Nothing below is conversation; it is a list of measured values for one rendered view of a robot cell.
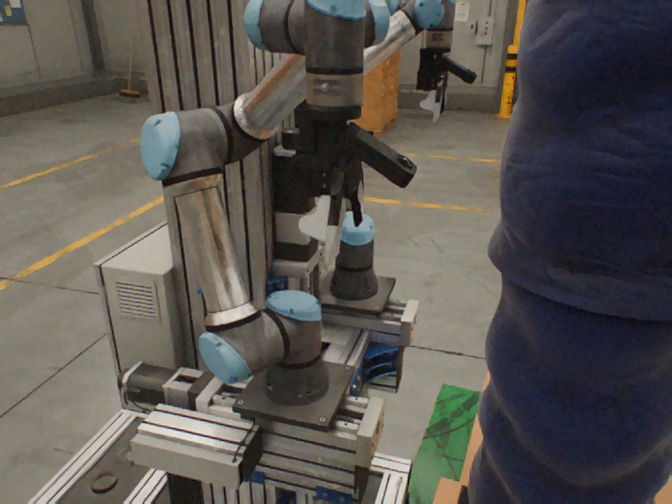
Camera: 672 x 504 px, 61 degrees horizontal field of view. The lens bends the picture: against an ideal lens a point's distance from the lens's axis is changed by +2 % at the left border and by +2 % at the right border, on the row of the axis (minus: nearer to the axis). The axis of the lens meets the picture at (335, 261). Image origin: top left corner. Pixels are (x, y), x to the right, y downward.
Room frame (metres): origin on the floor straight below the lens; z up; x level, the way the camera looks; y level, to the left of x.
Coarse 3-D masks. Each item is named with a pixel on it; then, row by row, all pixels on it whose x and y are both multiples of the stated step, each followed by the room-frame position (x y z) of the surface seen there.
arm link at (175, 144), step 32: (160, 128) 1.00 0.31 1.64; (192, 128) 1.03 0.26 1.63; (224, 128) 1.07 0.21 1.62; (160, 160) 0.99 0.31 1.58; (192, 160) 1.01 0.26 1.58; (224, 160) 1.08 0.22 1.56; (192, 192) 1.00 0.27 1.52; (192, 224) 0.99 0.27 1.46; (224, 224) 1.01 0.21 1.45; (192, 256) 0.99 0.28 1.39; (224, 256) 0.98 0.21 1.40; (224, 288) 0.95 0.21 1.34; (224, 320) 0.92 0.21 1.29; (256, 320) 0.95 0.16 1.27; (224, 352) 0.89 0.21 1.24; (256, 352) 0.92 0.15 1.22
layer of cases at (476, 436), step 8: (488, 376) 1.74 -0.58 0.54; (472, 432) 1.44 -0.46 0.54; (480, 432) 1.44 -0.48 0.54; (472, 440) 1.40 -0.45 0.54; (480, 440) 1.40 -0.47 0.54; (472, 448) 1.37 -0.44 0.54; (472, 456) 1.33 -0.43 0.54; (464, 464) 1.30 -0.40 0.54; (464, 472) 1.27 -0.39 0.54; (464, 480) 1.24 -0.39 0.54; (664, 488) 1.22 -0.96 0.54; (656, 496) 1.19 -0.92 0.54; (664, 496) 1.19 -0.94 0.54
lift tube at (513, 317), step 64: (640, 256) 0.43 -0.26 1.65; (512, 320) 0.51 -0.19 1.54; (576, 320) 0.45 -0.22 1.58; (640, 320) 0.43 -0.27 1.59; (512, 384) 0.49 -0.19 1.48; (576, 384) 0.45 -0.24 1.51; (640, 384) 0.44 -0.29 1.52; (512, 448) 0.48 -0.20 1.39; (576, 448) 0.43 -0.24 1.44; (640, 448) 0.42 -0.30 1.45
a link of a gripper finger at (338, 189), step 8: (344, 176) 0.71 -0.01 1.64; (336, 184) 0.71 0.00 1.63; (344, 184) 0.71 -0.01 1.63; (336, 192) 0.70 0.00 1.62; (344, 192) 0.71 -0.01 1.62; (336, 200) 0.69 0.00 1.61; (336, 208) 0.69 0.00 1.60; (328, 216) 0.70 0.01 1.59; (336, 216) 0.69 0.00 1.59; (328, 224) 0.69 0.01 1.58; (336, 224) 0.69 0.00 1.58
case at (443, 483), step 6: (438, 480) 0.86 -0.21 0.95; (444, 480) 0.85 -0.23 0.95; (450, 480) 0.85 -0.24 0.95; (438, 486) 0.84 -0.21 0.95; (444, 486) 0.84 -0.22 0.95; (450, 486) 0.84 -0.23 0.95; (456, 486) 0.84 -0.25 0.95; (438, 492) 0.82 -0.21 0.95; (444, 492) 0.82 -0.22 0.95; (450, 492) 0.82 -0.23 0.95; (456, 492) 0.82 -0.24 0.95; (438, 498) 0.81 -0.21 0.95; (444, 498) 0.81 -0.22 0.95; (450, 498) 0.81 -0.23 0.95; (456, 498) 0.81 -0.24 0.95
